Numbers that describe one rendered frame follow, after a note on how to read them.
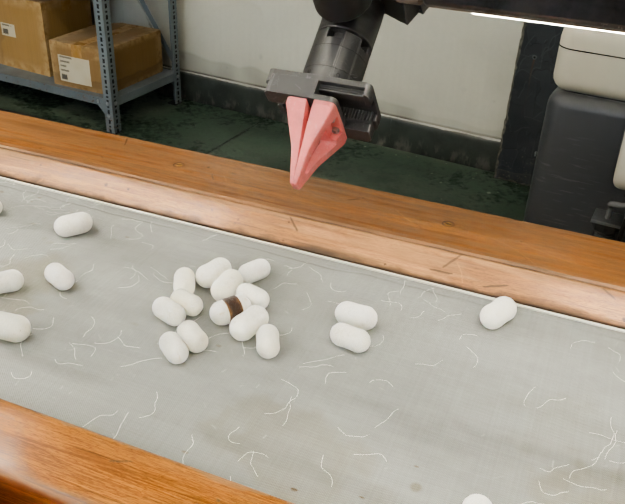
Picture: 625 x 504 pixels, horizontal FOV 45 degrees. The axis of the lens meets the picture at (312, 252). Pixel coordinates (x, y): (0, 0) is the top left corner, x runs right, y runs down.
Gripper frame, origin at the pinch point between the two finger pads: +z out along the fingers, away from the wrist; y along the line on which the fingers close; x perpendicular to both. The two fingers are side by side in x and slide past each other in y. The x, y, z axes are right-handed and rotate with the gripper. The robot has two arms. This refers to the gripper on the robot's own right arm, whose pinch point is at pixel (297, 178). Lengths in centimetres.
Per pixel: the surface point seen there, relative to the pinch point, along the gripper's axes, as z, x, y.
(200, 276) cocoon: 11.7, -2.4, -4.7
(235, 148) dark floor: -77, 173, -95
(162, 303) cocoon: 15.5, -6.0, -5.3
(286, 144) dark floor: -86, 181, -80
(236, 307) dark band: 14.0, -4.6, 0.4
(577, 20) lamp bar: 4.5, -33.9, 22.8
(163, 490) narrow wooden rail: 28.2, -17.8, 5.4
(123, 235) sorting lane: 8.6, 2.2, -16.3
